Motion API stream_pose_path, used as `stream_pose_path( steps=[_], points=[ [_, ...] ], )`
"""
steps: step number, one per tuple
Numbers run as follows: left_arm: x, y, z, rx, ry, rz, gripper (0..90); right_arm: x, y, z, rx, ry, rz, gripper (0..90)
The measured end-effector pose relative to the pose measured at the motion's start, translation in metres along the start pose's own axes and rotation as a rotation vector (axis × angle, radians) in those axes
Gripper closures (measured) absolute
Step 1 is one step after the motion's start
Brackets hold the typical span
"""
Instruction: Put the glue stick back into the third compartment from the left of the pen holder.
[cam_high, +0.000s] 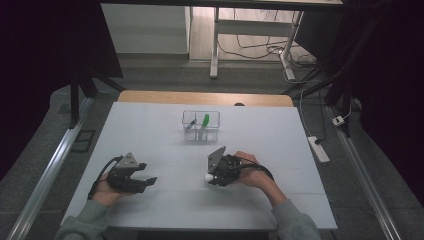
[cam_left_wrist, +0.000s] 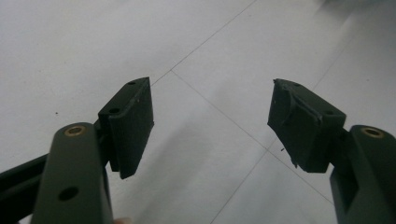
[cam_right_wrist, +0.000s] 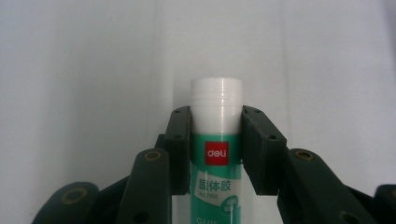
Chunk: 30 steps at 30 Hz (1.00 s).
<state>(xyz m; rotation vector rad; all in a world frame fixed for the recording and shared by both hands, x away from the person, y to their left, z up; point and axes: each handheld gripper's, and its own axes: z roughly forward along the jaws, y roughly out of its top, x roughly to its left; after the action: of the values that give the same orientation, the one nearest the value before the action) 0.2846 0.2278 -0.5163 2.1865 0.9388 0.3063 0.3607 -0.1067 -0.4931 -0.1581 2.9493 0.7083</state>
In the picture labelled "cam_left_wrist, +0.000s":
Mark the white table cover board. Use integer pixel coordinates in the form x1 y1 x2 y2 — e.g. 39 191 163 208
0 0 396 224

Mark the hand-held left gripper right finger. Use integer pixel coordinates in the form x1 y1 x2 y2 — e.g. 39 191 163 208
266 77 396 224

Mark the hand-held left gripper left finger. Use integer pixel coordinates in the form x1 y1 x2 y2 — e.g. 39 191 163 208
30 77 155 224

